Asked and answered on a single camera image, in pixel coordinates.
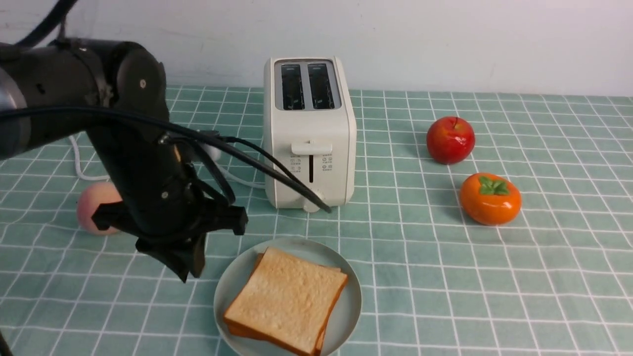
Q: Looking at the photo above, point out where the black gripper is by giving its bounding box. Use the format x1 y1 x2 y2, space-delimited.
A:
92 192 248 282

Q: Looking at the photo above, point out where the toasted bread slice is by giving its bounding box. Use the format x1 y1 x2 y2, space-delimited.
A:
224 247 349 356
226 253 342 353

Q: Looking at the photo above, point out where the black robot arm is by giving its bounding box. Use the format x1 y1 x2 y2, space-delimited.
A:
0 40 247 281

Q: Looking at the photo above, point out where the pink peach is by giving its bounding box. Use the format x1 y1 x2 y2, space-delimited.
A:
76 181 122 236

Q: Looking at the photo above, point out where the light blue round plate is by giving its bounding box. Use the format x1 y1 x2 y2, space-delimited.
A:
213 237 362 356

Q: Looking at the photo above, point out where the white two-slot toaster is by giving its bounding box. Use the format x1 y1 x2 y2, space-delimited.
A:
262 56 357 207

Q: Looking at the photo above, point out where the red apple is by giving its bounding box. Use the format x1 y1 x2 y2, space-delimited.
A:
426 116 476 165

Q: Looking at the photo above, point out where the orange persimmon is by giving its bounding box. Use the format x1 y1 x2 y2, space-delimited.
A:
459 172 522 226

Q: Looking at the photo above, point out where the green checkered tablecloth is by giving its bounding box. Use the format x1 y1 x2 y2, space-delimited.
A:
0 90 633 356

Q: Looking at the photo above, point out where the white toaster power cable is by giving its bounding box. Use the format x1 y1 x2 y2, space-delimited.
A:
69 134 266 189

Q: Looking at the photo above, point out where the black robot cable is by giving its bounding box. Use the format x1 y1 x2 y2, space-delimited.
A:
0 0 332 214

